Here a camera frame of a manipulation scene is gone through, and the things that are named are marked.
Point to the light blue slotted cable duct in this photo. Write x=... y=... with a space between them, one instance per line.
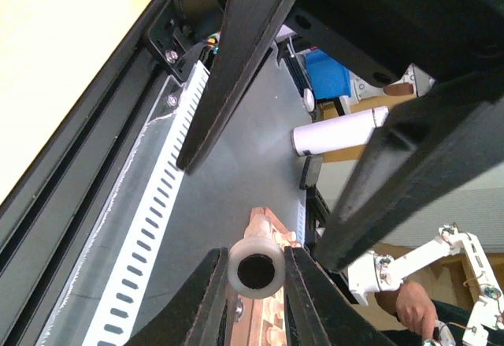
x=101 y=301

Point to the white cylindrical bottle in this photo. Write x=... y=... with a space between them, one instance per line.
x=337 y=133

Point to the blue plastic box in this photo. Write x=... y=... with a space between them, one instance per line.
x=329 y=79

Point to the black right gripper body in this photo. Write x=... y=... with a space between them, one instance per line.
x=379 y=39

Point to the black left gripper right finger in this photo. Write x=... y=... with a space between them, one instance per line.
x=315 y=312

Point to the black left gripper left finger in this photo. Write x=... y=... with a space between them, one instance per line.
x=198 y=312

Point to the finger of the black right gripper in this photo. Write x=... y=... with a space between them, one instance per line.
x=248 y=30
x=426 y=148

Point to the white chess knight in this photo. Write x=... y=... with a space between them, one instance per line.
x=256 y=267

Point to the black aluminium frame rail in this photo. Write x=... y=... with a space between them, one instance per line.
x=55 y=196

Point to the operator hand in background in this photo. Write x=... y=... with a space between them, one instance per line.
x=415 y=310

